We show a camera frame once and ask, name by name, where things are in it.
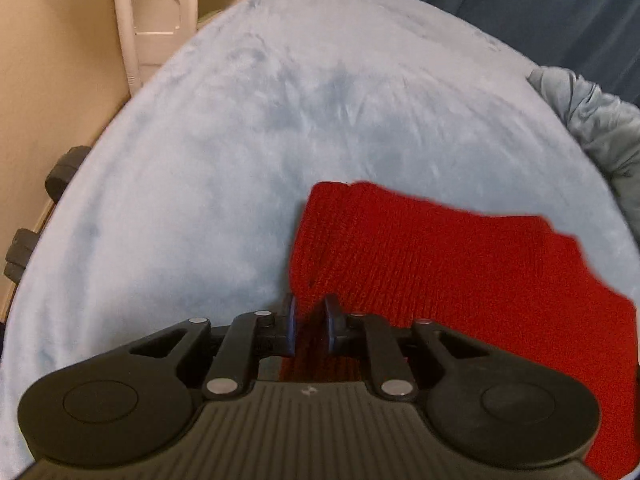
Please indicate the white standing fan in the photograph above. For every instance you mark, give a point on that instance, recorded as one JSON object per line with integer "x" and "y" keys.
{"x": 150, "y": 32}

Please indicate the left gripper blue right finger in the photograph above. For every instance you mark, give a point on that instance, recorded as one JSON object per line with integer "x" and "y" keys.
{"x": 369, "y": 339}

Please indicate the light blue bed sheet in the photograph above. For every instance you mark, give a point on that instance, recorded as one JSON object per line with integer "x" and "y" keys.
{"x": 188, "y": 203}

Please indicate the dark blue curtain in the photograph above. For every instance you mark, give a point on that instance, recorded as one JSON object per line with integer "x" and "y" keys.
{"x": 598, "y": 39}

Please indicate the grey blue duvet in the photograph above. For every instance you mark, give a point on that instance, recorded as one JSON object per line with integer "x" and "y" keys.
{"x": 605, "y": 127}

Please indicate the red knit sweater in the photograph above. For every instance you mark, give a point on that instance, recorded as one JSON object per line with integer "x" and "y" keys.
{"x": 510, "y": 281}

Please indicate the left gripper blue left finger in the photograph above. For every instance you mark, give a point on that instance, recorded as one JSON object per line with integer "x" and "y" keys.
{"x": 238, "y": 348}

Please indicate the black dumbbell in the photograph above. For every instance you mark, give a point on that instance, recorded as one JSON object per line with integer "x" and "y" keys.
{"x": 63, "y": 171}
{"x": 18, "y": 254}

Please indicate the black dumbbell near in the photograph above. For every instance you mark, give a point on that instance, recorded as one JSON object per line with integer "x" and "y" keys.
{"x": 18, "y": 254}

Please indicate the black dumbbell far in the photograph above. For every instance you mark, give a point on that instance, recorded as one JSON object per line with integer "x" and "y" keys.
{"x": 63, "y": 171}

